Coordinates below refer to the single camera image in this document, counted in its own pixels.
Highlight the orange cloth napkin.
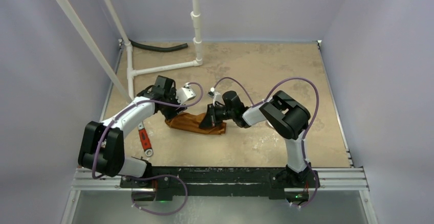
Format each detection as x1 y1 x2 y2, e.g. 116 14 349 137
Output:
165 112 226 135

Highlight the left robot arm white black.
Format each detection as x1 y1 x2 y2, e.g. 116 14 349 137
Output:
78 76 196 188

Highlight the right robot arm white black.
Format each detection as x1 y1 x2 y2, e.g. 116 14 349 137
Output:
199 91 311 187

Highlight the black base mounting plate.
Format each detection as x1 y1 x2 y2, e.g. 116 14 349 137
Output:
120 166 320 203

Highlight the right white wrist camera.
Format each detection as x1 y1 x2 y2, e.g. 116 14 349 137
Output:
207 87 224 105

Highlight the white PVC pipe frame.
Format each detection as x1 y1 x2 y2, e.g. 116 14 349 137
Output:
40 0 204 103

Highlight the black corrugated hose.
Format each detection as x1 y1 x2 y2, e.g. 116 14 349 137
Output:
128 38 189 53

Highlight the red handled adjustable wrench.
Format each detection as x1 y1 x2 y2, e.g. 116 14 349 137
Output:
138 122 154 157

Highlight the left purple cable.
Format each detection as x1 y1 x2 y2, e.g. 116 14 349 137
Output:
91 82 204 216

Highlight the purple cable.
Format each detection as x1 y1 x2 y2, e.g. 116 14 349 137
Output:
91 82 204 216
210 77 320 210

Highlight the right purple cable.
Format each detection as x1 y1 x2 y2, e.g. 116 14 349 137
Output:
210 77 320 210

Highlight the aluminium extrusion rail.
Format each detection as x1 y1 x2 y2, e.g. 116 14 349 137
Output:
71 168 368 191

